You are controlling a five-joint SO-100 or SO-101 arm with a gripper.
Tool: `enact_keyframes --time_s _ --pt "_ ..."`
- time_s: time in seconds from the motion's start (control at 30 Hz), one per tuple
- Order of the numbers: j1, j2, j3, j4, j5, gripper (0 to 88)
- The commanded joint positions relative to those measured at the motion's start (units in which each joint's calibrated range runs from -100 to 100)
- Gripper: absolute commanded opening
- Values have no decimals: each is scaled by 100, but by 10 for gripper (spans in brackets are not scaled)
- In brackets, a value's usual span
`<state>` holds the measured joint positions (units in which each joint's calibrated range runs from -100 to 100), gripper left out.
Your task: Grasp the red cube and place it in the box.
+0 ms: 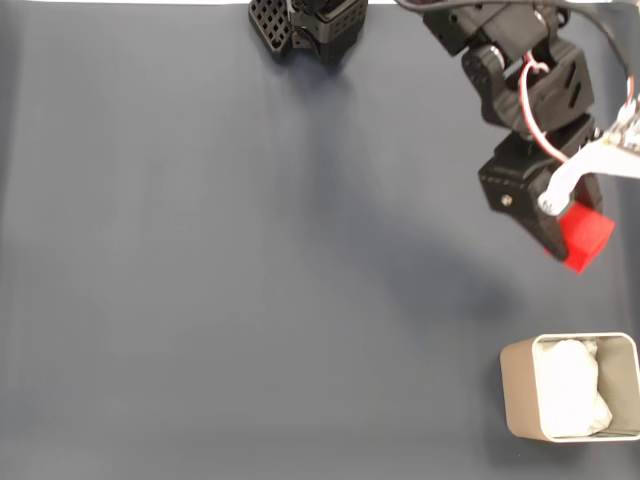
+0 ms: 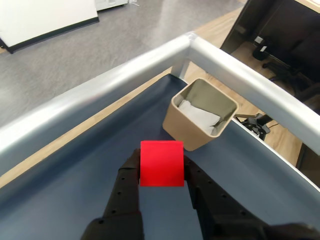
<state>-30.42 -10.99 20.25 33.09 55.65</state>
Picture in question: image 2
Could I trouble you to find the white panel with black base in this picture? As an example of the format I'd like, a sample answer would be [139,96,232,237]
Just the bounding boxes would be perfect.
[0,0,100,55]

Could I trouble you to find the red cube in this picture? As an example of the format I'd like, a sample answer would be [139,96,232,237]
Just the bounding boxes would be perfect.
[139,140,185,188]

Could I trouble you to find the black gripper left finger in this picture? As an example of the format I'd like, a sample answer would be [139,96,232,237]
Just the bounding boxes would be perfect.
[81,149,145,240]

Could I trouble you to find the silver metal table frame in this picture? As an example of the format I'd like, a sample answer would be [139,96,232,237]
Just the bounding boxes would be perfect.
[0,31,320,158]

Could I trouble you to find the black office chair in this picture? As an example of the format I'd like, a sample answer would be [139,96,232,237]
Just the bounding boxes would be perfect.
[252,32,320,108]

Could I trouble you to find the white crumpled cloth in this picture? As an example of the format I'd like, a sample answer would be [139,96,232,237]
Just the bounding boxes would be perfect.
[177,99,222,137]

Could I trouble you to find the black floor power box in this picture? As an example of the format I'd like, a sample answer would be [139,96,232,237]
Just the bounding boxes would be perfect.
[252,35,271,61]

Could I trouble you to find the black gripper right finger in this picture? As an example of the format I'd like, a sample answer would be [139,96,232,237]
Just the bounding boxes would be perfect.
[183,155,273,240]

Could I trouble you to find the black table clamp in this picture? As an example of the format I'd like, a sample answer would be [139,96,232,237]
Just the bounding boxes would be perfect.
[233,112,280,141]

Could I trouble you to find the dark brown desk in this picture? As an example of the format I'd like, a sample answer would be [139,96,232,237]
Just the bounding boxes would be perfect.
[219,0,320,66]

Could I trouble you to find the white cabinet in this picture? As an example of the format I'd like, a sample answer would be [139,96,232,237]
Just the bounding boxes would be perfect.
[96,0,131,12]

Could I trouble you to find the dark blue table mat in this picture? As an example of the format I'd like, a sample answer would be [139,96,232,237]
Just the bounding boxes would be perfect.
[0,73,320,240]

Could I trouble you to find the beige square box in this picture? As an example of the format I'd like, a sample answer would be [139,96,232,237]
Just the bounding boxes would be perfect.
[162,77,238,152]

